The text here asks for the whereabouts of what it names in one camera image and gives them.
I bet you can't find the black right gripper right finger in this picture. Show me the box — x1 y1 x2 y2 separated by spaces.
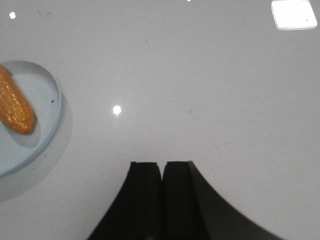
162 161 279 240

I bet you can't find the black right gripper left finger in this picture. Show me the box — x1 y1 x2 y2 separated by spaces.
88 162 162 240

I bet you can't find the light blue round plate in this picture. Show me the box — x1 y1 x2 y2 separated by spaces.
0 60 62 177

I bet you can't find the orange corn cob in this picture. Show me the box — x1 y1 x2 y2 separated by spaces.
0 65 35 135

